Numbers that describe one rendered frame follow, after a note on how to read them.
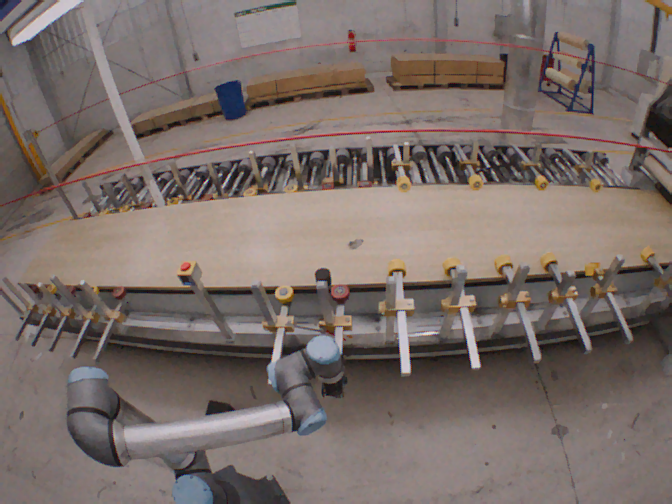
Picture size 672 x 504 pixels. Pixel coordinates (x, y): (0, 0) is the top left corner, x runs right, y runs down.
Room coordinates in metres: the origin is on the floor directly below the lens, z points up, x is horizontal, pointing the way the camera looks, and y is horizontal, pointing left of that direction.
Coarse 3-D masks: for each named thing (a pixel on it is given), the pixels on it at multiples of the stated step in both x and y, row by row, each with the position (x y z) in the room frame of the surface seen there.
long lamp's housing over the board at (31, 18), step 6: (48, 0) 1.19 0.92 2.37; (54, 0) 1.17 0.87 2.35; (60, 0) 1.16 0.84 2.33; (42, 6) 1.19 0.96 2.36; (48, 6) 1.17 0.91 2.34; (54, 6) 1.18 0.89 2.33; (36, 12) 1.19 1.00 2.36; (42, 12) 1.18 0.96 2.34; (24, 18) 1.22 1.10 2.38; (30, 18) 1.20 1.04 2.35; (36, 18) 1.19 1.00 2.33; (18, 24) 1.23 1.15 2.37; (24, 24) 1.20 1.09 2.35; (30, 24) 1.20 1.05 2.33; (12, 30) 1.23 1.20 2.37; (18, 30) 1.21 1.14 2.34; (24, 30) 1.22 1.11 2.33; (12, 36) 1.22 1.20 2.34; (12, 42) 1.22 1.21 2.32
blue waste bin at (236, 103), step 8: (216, 88) 6.48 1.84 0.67; (224, 88) 6.15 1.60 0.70; (232, 88) 6.20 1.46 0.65; (240, 88) 6.36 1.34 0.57; (224, 96) 6.14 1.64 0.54; (232, 96) 6.19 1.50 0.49; (240, 96) 6.31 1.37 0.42; (224, 104) 6.21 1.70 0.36; (232, 104) 6.19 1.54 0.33; (240, 104) 6.27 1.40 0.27; (224, 112) 6.24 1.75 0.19; (232, 112) 6.19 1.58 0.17; (240, 112) 6.25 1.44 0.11
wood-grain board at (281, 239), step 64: (320, 192) 1.67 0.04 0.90; (384, 192) 1.57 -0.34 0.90; (448, 192) 1.49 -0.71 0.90; (512, 192) 1.41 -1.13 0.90; (576, 192) 1.34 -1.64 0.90; (640, 192) 1.27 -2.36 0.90; (64, 256) 1.53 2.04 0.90; (128, 256) 1.38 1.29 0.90; (192, 256) 1.27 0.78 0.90; (256, 256) 1.19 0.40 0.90; (320, 256) 1.12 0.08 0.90; (384, 256) 1.05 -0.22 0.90; (448, 256) 0.98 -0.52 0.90; (512, 256) 0.91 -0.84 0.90; (576, 256) 0.83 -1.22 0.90; (640, 256) 0.71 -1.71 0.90
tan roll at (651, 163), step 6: (642, 156) 1.56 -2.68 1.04; (648, 156) 1.48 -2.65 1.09; (648, 162) 1.45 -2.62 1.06; (654, 162) 1.39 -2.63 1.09; (648, 168) 1.43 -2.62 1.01; (654, 168) 1.36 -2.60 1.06; (660, 168) 1.31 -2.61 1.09; (654, 174) 1.34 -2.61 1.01; (660, 174) 1.28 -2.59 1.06; (666, 174) 1.23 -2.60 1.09; (660, 180) 1.26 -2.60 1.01; (666, 180) 1.19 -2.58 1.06; (666, 186) 1.17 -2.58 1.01
